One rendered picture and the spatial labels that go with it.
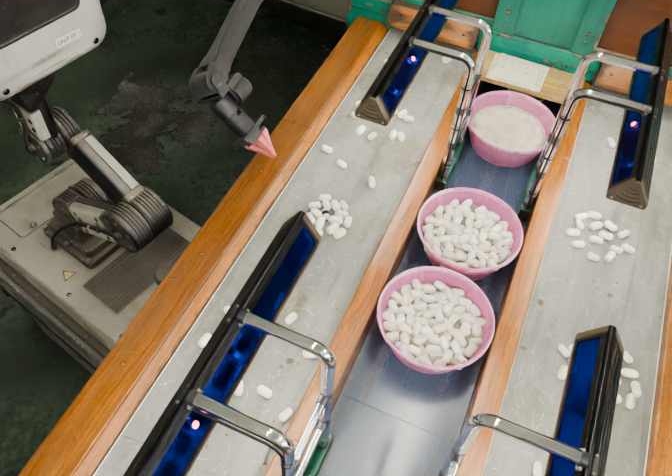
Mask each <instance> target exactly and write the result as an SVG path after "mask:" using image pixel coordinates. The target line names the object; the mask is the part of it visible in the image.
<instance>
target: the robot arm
mask: <svg viewBox="0 0 672 476"><path fill-rule="evenodd" d="M263 1H264V0H235V2H234V4H233V6H232V8H231V9H230V11H229V13H228V15H227V17H226V19H225V21H224V23H223V25H222V27H221V29H220V31H219V33H218V35H217V37H216V39H215V41H214V43H213V44H212V46H211V48H210V50H209V52H208V53H207V55H206V56H205V57H204V58H203V60H202V61H201V63H200V65H199V67H198V68H196V69H195V70H194V72H193V74H192V76H191V78H190V80H189V88H190V91H191V93H192V94H193V95H194V96H195V97H196V98H198V99H199V101H200V102H201V103H206V102H209V101H212V102H211V106H210V107H209V108H210V110H211V111H212V112H213V113H214V114H215V115H216V116H217V117H218V118H219V119H220V120H221V121H222V122H223V123H224V124H226V125H227V126H228V127H229V128H230V129H231V130H232V131H233V132H234V133H235V134H236V135H237V136H238V137H239V138H238V139H237V140H236V142H235V143H234V144H233V146H232V147H233V148H234V149H235V150H237V149H239V148H240V147H239V146H240V145H241V144H242V143H243V146H244V147H245V148H246V149H248V150H252V151H255V152H259V153H262V154H264V155H266V156H269V157H271V158H274V157H276V153H275V150H274V148H273V146H272V143H271V140H270V136H269V133H268V130H267V129H266V128H265V127H264V126H263V127H261V128H260V127H259V126H260V124H261V123H262V122H263V120H264V119H266V117H265V116H264V115H263V114H262V115H260V116H259V117H257V118H256V119H254V120H252V119H251V118H250V117H249V116H248V115H247V114H246V113H245V112H244V111H243V110H242V109H241V108H239V106H241V104H242V103H243V102H244V101H245V99H246V98H247V97H248V96H249V94H250V93H251V92H252V85H251V83H250V82H249V81H248V80H247V79H246V78H244V77H242V75H241V74H240V73H235V74H232V75H229V76H228V74H229V72H230V70H231V69H230V68H231V65H232V62H233V59H234V57H235V55H236V53H237V51H238V49H239V47H240V45H241V43H242V41H243V39H244V37H245V34H246V32H247V30H248V28H249V26H250V24H251V22H252V20H253V18H254V16H255V14H256V12H257V10H258V8H259V6H260V4H261V3H262V2H263ZM259 128H260V129H259Z"/></svg>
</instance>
